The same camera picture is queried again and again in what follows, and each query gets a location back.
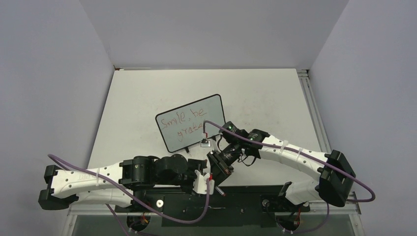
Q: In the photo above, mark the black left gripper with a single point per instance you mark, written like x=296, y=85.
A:
x=193, y=165

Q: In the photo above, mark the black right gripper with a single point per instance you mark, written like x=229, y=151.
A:
x=219, y=167

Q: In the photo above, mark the white marker pen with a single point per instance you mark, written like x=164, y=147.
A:
x=220, y=191

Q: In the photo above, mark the black framed whiteboard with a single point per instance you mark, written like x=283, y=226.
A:
x=182, y=127

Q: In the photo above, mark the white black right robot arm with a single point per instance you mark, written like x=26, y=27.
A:
x=330, y=173

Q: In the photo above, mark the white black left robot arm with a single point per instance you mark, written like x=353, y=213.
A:
x=116, y=184

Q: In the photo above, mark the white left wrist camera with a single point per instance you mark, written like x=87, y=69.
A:
x=203, y=183

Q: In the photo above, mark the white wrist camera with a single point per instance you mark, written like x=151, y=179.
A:
x=203, y=183
x=205, y=142

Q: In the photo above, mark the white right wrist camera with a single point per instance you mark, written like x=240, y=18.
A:
x=205, y=142

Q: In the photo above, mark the black base frame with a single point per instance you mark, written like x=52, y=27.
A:
x=242, y=205

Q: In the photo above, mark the aluminium rail frame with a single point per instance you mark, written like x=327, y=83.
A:
x=349, y=208

